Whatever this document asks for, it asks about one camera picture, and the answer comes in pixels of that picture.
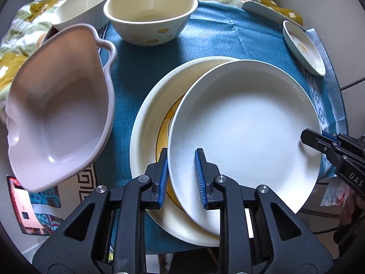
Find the white rectangular plate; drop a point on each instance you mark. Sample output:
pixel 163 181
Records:
pixel 262 10

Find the white ribbed bowl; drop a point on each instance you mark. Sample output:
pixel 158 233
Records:
pixel 77 5

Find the plain white plate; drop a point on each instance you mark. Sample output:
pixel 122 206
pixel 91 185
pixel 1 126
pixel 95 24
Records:
pixel 242 125

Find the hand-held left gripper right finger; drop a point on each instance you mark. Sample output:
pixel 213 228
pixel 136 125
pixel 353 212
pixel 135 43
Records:
pixel 199 177

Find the small printed plate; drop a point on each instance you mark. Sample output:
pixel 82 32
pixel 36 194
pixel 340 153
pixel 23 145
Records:
pixel 305 48

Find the white red printed cloth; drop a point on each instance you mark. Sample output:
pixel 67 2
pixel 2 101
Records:
pixel 332 194

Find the cream bowl with flower print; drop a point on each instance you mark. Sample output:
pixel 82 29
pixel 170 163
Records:
pixel 148 8

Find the red booklet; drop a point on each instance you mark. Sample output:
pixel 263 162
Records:
pixel 20 202

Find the blue tablecloth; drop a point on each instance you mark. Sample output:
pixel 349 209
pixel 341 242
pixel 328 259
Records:
pixel 216 34

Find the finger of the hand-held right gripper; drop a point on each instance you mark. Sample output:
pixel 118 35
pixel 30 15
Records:
pixel 349 144
pixel 313 141

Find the cream plate with yellow design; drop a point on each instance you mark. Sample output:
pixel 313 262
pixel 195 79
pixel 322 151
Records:
pixel 148 125

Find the person's right hand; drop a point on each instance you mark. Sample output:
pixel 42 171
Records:
pixel 353 208

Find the floral blanket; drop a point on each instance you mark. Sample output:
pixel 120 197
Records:
pixel 28 11

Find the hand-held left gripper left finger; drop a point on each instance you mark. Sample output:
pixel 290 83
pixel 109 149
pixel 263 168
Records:
pixel 163 177

